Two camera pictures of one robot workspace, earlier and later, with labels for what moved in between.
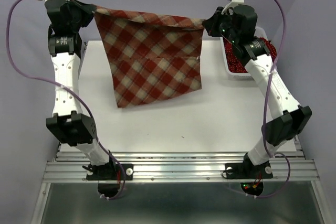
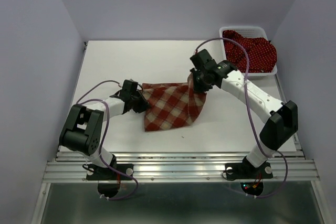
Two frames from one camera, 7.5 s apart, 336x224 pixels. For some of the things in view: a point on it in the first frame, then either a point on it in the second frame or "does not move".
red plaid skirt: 151,57 -> 171,105
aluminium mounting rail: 174,166 does not move
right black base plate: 248,171 does not move
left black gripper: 87,8 -> 144,104
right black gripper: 212,22 -> 198,87
